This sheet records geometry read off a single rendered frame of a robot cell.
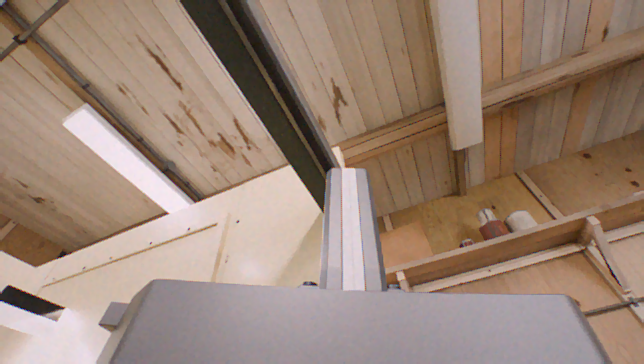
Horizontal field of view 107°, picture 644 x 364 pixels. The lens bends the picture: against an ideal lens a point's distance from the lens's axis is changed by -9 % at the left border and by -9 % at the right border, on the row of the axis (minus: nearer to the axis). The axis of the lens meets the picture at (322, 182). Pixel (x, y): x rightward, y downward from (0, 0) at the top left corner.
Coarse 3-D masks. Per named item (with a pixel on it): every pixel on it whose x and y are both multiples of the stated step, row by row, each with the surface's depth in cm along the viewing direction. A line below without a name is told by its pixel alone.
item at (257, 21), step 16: (224, 0) 27; (240, 0) 27; (240, 16) 31; (256, 16) 28; (240, 32) 29; (256, 32) 32; (256, 48) 33; (272, 48) 31; (256, 64) 32; (272, 64) 35; (272, 80) 35; (288, 80) 33; (288, 96) 38; (304, 96) 38; (288, 112) 36; (304, 112) 36; (304, 128) 42; (320, 128) 41; (304, 144) 40; (320, 144) 40; (320, 160) 46; (336, 160) 45
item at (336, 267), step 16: (336, 176) 11; (336, 192) 10; (336, 208) 9; (336, 224) 8; (336, 240) 8; (336, 256) 7; (352, 256) 7; (320, 272) 7; (336, 272) 7; (352, 272) 7; (320, 288) 7; (336, 288) 7; (352, 288) 7
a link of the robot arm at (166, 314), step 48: (144, 288) 6; (192, 288) 5; (240, 288) 5; (288, 288) 5; (144, 336) 5; (192, 336) 5; (240, 336) 5; (288, 336) 5; (336, 336) 5; (384, 336) 5; (432, 336) 5; (480, 336) 5; (528, 336) 5; (576, 336) 5
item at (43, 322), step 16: (16, 288) 69; (0, 304) 64; (16, 304) 68; (32, 304) 71; (48, 304) 75; (0, 320) 64; (16, 320) 66; (32, 320) 69; (48, 320) 73; (48, 336) 72
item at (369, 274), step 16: (352, 176) 11; (368, 176) 11; (352, 192) 10; (368, 192) 10; (352, 208) 9; (368, 208) 9; (352, 224) 8; (368, 224) 8; (352, 240) 8; (368, 240) 8; (368, 256) 7; (368, 272) 7; (384, 272) 7; (368, 288) 7; (384, 288) 7; (400, 288) 8
